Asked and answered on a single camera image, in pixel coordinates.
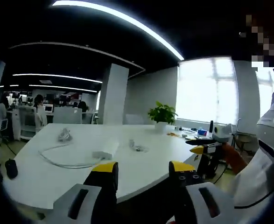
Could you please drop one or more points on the long ceiling light strip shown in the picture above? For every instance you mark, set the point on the long ceiling light strip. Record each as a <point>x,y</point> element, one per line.
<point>127,19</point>

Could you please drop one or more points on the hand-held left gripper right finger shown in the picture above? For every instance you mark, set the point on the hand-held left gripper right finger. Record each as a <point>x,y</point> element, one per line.
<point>185,179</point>

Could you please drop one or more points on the bright window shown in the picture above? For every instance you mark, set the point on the bright window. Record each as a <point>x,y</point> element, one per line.
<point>204,91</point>

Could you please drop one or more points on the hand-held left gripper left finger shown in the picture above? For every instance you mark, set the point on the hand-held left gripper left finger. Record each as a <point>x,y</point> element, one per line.
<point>97,184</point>

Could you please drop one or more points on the blue box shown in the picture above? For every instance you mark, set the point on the blue box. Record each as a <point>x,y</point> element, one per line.
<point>202,132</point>

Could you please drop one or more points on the white desk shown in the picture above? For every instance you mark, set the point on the white desk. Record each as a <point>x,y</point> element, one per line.
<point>69,177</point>

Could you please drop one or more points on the grey crumpled bundle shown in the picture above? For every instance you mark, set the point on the grey crumpled bundle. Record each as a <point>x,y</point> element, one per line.
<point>65,135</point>

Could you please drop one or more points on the slim black bottle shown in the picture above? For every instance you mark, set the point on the slim black bottle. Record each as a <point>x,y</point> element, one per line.
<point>211,127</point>

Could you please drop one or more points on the green potted plant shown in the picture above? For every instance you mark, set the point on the green potted plant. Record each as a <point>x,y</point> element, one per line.
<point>163,114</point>

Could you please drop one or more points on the small black object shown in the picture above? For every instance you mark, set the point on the small black object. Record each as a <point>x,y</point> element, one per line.
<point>11,168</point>

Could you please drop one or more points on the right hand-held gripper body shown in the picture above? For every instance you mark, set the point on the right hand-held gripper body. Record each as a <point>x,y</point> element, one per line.
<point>222,133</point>

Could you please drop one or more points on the small clear plastic item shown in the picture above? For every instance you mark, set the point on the small clear plastic item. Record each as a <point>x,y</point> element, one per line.
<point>131,142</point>

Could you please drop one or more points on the white desk partition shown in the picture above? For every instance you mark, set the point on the white desk partition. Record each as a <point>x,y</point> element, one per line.
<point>68,115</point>

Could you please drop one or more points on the white office chair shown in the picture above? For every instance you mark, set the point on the white office chair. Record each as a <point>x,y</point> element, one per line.
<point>29,121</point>

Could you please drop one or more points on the yellow orange item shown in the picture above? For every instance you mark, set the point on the yellow orange item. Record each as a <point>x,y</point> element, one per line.
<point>172,134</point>

